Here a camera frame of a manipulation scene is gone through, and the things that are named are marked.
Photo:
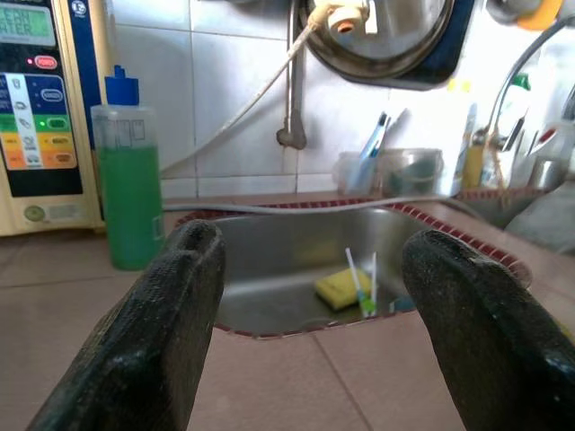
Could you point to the bright yellow dish sponge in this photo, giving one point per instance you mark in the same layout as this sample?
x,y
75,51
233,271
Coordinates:
x,y
337,285

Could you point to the clear small plastic bucket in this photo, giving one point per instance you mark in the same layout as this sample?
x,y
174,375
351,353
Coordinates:
x,y
413,175

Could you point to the green liquid bottle blue cap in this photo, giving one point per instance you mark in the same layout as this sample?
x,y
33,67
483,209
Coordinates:
x,y
130,202

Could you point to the cream water ionizer appliance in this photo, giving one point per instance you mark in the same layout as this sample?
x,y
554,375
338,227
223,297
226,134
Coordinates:
x,y
40,134

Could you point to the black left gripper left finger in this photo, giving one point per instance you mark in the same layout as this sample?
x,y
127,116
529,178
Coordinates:
x,y
148,336

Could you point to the small steel cup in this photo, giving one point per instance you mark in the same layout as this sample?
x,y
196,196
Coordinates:
x,y
548,173

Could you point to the white bottle green cap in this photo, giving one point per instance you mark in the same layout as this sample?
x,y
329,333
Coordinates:
x,y
521,81

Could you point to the chrome gooseneck faucet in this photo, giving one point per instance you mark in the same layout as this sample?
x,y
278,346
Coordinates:
x,y
487,137

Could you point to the clear toothbrush cup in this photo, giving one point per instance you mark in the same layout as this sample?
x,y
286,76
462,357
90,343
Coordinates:
x,y
355,175

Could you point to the blue white toothbrush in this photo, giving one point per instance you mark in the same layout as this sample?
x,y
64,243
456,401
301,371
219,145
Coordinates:
x,y
375,139

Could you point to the stainless steel sink basin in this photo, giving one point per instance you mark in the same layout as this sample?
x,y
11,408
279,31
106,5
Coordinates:
x,y
269,278
489,208

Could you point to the dull yellow sponge pad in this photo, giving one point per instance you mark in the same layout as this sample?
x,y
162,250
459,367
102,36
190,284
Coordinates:
x,y
472,168

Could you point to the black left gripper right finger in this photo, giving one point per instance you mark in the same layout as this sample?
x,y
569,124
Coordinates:
x,y
485,336

